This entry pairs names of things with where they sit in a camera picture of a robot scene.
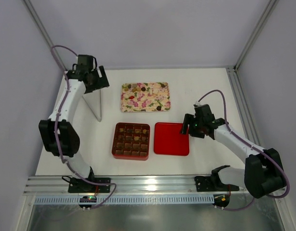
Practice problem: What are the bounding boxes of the metal tongs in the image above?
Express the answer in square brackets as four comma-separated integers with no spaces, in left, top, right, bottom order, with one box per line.
[83,90,102,122]

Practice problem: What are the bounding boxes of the red box lid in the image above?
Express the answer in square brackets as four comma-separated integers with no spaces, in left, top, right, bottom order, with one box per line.
[153,122,190,156]

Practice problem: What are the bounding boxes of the red chocolate box with insert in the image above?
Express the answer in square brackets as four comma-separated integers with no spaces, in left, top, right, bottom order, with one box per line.
[111,122,150,161]

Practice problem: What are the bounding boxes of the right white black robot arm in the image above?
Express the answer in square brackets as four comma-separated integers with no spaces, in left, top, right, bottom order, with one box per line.
[180,104,288,198]

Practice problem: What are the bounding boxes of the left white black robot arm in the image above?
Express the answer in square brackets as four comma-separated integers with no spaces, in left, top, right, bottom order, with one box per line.
[38,54,111,193]

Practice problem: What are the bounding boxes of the floral rectangular tray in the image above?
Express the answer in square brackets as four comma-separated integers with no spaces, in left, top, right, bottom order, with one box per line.
[120,82,171,113]

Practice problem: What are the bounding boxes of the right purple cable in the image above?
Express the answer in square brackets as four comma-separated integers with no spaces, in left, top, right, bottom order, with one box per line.
[193,89,291,212]

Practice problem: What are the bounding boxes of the purple cable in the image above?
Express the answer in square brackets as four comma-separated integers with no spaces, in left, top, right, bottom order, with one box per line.
[193,89,291,212]
[50,44,117,209]

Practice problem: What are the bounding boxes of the aluminium right side rail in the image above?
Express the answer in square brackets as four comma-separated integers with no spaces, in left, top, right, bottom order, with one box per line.
[226,67,265,147]

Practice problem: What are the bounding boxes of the aluminium rail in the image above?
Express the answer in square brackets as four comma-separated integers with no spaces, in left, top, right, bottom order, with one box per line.
[23,174,283,195]
[226,67,265,147]

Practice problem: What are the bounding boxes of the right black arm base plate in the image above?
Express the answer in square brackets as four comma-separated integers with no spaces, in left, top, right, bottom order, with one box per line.
[194,175,229,192]

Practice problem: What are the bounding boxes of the slotted grey cable duct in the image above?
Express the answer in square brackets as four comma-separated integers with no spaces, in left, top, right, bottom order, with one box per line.
[34,194,214,205]

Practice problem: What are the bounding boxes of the aluminium front rail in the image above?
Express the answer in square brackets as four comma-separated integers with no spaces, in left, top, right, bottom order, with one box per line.
[23,174,283,195]

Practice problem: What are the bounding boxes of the left aluminium frame post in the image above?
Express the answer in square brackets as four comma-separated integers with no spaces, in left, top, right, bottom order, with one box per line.
[22,0,66,70]

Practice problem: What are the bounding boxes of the aluminium frame post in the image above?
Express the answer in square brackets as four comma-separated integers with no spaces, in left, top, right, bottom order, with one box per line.
[22,0,66,70]
[234,0,279,72]

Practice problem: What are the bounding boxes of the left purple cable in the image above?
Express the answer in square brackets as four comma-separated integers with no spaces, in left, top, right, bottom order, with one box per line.
[50,44,117,209]

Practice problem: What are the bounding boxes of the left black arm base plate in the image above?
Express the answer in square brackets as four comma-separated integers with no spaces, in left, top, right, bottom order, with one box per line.
[62,176,111,193]

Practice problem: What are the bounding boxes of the right aluminium frame post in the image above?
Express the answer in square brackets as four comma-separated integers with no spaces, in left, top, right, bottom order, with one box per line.
[234,0,279,72]

